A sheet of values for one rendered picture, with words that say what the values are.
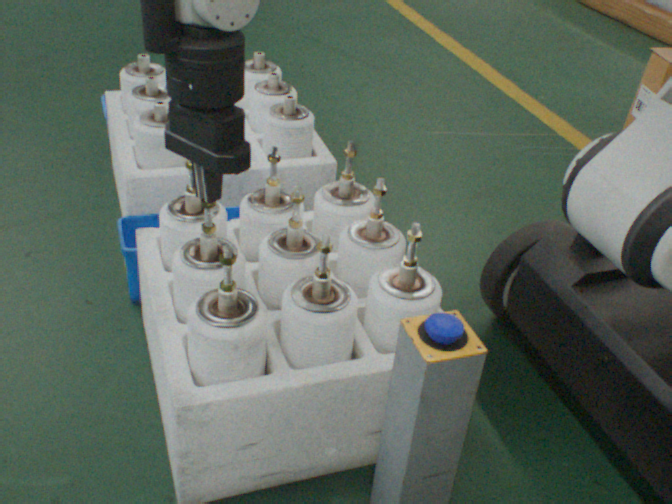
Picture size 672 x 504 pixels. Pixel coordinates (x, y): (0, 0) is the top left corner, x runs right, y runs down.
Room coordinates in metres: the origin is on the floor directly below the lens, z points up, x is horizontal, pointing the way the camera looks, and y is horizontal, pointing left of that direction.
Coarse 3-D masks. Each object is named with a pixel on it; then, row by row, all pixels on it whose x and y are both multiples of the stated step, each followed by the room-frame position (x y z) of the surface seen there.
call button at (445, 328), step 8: (432, 320) 0.60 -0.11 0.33; (440, 320) 0.60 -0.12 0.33; (448, 320) 0.60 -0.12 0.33; (456, 320) 0.61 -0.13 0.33; (432, 328) 0.59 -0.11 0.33; (440, 328) 0.59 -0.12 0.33; (448, 328) 0.59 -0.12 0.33; (456, 328) 0.59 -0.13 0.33; (432, 336) 0.58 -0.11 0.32; (440, 336) 0.58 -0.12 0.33; (448, 336) 0.58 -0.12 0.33; (456, 336) 0.58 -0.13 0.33
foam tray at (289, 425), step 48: (144, 240) 0.91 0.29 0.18; (144, 288) 0.87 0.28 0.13; (192, 384) 0.62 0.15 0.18; (240, 384) 0.63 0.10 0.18; (288, 384) 0.64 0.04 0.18; (336, 384) 0.66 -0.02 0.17; (384, 384) 0.68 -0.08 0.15; (192, 432) 0.59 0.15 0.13; (240, 432) 0.61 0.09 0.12; (288, 432) 0.64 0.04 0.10; (336, 432) 0.66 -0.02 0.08; (192, 480) 0.59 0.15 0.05; (240, 480) 0.61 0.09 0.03; (288, 480) 0.64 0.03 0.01
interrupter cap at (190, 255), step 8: (192, 240) 0.82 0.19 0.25; (224, 240) 0.82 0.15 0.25; (184, 248) 0.80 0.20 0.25; (192, 248) 0.80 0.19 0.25; (232, 248) 0.81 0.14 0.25; (184, 256) 0.78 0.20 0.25; (192, 256) 0.78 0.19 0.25; (200, 256) 0.79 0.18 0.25; (216, 256) 0.79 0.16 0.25; (192, 264) 0.76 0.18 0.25; (200, 264) 0.76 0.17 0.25; (208, 264) 0.77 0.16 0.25; (216, 264) 0.77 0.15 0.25
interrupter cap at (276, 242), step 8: (280, 232) 0.86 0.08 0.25; (304, 232) 0.87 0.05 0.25; (312, 232) 0.87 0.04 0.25; (272, 240) 0.84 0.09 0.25; (280, 240) 0.84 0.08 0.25; (304, 240) 0.85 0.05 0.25; (312, 240) 0.85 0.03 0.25; (320, 240) 0.85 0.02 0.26; (272, 248) 0.82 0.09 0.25; (280, 248) 0.82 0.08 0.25; (288, 248) 0.83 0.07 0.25; (296, 248) 0.83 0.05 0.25; (304, 248) 0.83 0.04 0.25; (312, 248) 0.83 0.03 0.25; (280, 256) 0.80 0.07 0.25; (288, 256) 0.80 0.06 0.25; (296, 256) 0.80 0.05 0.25; (304, 256) 0.81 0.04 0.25; (312, 256) 0.81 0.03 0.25
